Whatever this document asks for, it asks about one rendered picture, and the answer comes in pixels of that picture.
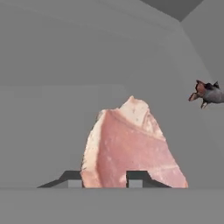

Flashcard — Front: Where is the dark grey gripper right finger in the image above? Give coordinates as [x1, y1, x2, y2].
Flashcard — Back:
[125, 170, 172, 189]

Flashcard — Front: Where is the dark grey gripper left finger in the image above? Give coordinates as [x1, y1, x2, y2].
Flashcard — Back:
[37, 170, 84, 189]

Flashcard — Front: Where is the pink raw steak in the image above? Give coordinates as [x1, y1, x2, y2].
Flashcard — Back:
[80, 95, 189, 189]

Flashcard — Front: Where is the grey fish with orange fins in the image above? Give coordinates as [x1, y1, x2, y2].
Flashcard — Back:
[188, 80, 224, 109]

